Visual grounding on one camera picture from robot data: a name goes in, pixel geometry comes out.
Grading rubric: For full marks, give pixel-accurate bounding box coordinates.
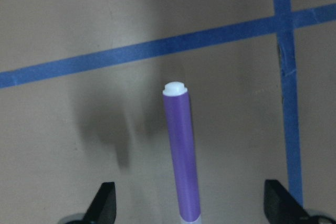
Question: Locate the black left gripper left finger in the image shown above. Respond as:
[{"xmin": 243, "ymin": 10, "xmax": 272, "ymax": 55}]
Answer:
[{"xmin": 82, "ymin": 182, "xmax": 117, "ymax": 224}]

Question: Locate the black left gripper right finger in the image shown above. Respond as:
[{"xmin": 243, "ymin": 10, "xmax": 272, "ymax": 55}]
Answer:
[{"xmin": 264, "ymin": 179, "xmax": 315, "ymax": 224}]

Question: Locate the purple pen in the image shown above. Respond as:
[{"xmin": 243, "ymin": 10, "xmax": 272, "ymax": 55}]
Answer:
[{"xmin": 162, "ymin": 81, "xmax": 202, "ymax": 223}]

